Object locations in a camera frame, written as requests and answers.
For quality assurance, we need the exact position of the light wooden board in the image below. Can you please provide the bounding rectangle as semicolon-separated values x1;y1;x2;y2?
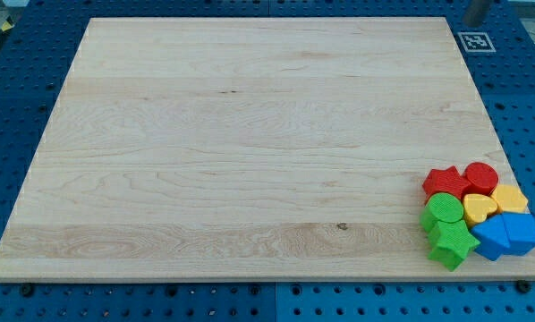
0;17;535;284

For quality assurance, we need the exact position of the green cylinder block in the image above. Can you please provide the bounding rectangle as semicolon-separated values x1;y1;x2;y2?
420;192;463;233

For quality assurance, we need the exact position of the red star block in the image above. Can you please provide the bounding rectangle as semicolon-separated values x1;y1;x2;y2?
422;165;471;201

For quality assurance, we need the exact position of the green star block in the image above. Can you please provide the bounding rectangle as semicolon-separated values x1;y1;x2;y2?
428;220;480;271

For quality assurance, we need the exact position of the yellow heart block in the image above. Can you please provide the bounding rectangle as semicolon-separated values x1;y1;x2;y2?
463;194;498;228

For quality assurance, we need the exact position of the red cylinder block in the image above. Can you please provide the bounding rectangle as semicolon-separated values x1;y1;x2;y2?
463;162;499;195

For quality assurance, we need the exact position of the blue triangle block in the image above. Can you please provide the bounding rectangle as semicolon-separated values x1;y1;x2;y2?
470;215;511;261

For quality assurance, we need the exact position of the white fiducial marker tag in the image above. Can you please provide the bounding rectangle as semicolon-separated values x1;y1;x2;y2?
458;32;496;53

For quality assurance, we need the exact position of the yellow pentagon block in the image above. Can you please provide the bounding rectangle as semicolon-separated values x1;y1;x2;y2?
490;184;528;213

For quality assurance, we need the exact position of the blue cube block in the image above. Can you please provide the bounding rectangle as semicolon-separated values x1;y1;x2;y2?
502;212;535;256

